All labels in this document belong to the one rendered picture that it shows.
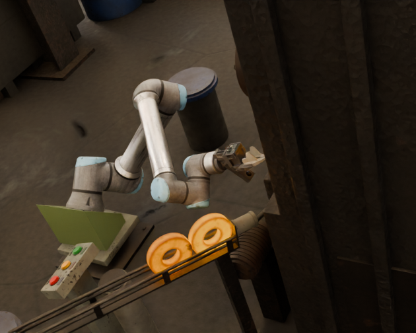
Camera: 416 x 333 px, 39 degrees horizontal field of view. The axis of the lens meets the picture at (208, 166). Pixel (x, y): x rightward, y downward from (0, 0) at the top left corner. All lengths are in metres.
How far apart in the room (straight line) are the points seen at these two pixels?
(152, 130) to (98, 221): 0.70
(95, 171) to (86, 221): 0.26
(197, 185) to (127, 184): 0.79
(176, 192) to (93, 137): 1.90
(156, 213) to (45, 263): 0.65
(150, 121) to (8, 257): 1.41
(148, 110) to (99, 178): 0.61
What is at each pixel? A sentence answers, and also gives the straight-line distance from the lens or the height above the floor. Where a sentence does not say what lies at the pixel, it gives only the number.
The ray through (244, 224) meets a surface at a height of 0.69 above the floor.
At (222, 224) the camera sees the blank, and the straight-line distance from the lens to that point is 2.01.
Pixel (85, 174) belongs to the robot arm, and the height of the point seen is 0.46.
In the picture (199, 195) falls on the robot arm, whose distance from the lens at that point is 2.30.
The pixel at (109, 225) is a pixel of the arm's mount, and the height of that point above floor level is 0.21.
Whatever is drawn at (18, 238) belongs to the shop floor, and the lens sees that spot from 3.59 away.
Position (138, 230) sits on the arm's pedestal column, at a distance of 3.19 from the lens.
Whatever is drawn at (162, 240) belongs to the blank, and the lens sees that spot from 1.94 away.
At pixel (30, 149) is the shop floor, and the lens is 4.28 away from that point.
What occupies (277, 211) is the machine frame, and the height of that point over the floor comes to 0.87.
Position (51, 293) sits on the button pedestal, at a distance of 2.30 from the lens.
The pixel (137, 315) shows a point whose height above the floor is 0.34.
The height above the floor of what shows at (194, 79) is 0.43.
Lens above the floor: 2.14
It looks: 38 degrees down
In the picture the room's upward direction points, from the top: 19 degrees counter-clockwise
